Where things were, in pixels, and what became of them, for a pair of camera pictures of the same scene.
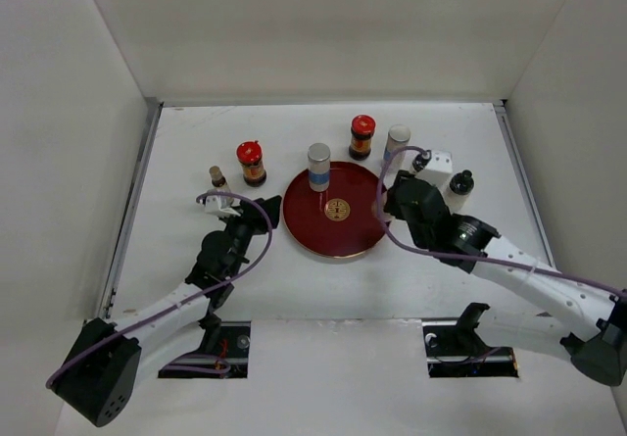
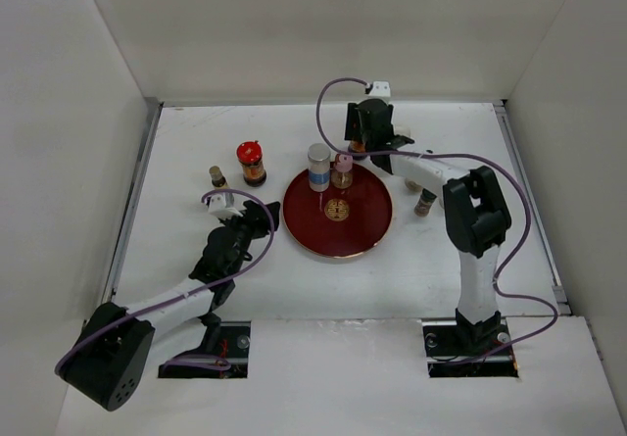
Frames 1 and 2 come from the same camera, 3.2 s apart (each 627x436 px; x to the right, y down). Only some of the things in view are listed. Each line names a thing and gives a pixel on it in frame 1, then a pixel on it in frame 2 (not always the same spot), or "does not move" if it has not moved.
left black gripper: x=250 y=217 does not move
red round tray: x=341 y=221 does not move
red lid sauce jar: x=250 y=154 does not move
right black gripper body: x=393 y=205 to x=369 y=142
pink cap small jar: x=373 y=209 to x=342 y=174
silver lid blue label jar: x=318 y=167 does not move
